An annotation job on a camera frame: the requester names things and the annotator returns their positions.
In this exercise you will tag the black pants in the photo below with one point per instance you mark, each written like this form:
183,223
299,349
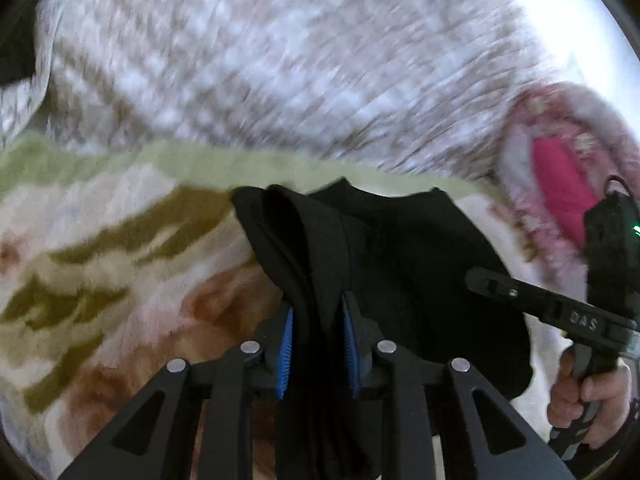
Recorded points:
400,260

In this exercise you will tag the person's right hand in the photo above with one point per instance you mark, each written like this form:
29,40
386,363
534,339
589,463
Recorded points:
607,400

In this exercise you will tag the floral fleece blanket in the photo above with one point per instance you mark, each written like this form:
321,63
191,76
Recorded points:
100,260

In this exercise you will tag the white quilted blanket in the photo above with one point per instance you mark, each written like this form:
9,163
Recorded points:
250,60

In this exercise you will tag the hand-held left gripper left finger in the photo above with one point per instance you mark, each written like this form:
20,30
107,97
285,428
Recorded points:
286,355

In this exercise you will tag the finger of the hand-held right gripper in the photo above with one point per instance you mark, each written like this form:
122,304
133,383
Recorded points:
500,287

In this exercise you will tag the pink floral quilt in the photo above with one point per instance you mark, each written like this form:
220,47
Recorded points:
555,170

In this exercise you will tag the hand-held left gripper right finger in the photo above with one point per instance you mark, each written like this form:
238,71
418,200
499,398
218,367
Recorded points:
350,355

